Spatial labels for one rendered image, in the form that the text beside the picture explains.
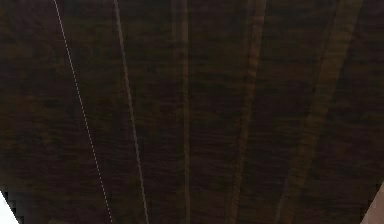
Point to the dark brown wooden cabinet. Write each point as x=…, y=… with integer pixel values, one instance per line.
x=200, y=106

